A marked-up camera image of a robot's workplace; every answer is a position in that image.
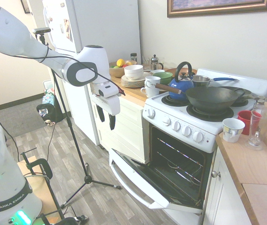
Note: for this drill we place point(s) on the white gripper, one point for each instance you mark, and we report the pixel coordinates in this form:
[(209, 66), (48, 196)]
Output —
[(107, 98)]

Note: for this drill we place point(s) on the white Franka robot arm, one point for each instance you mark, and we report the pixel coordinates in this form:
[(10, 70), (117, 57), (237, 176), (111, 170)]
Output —
[(11, 42)]

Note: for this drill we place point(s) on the white oven door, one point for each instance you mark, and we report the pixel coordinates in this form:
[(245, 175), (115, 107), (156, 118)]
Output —
[(147, 180)]

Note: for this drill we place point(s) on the white base cabinet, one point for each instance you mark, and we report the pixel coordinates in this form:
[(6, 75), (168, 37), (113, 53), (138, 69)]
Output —
[(124, 126)]

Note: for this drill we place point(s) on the stack of cream plates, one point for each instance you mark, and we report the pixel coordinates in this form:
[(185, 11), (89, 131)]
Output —
[(133, 82)]

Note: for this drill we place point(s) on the wooden fruit bowl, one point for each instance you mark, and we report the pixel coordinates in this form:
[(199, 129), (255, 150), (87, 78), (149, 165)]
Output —
[(116, 70)]

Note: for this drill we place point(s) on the white bowl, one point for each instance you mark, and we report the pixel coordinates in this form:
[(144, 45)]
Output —
[(133, 71)]

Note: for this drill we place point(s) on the yellow lemon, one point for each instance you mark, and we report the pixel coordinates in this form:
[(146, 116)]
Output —
[(120, 62)]

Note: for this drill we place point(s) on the black bag with print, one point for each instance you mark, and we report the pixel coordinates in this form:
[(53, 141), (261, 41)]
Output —
[(46, 112)]

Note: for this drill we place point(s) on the glass spice jar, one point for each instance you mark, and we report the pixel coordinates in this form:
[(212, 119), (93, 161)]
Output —
[(133, 57)]

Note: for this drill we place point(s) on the green bowl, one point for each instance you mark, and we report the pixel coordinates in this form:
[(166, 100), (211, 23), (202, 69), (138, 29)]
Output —
[(162, 77)]

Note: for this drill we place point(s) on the glass French press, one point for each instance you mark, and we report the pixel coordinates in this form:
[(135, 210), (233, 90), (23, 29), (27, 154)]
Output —
[(155, 62)]

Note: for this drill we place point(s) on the black clamp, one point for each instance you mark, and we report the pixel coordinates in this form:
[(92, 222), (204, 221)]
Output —
[(39, 173)]

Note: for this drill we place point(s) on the white electric stove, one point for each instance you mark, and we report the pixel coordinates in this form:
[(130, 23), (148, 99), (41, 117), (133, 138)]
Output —
[(194, 122)]

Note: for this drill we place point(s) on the white refrigerator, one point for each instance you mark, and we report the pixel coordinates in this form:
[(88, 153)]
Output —
[(95, 28)]

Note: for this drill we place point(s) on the black wok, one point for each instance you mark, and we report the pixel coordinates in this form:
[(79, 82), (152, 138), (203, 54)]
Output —
[(208, 97)]

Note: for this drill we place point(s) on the white patterned mug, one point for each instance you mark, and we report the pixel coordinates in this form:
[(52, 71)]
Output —
[(232, 130)]

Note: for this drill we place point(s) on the white cabinet with knob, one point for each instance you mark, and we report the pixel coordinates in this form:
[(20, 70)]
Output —
[(220, 194)]

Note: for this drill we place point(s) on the red cup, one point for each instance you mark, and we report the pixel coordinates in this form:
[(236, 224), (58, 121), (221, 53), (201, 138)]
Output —
[(245, 118)]

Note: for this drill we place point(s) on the clear measuring glass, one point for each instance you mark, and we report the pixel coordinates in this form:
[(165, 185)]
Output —
[(255, 126)]

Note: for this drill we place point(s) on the small glass jar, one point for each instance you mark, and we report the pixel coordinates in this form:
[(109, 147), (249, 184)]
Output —
[(259, 103)]

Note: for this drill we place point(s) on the framed picture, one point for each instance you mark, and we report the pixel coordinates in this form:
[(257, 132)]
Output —
[(220, 7)]

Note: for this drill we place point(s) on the black camera tripod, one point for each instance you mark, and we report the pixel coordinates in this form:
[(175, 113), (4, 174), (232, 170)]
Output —
[(70, 131)]

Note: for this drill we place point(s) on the black stereo camera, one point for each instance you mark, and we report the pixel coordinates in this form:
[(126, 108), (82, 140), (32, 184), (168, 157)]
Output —
[(41, 30)]

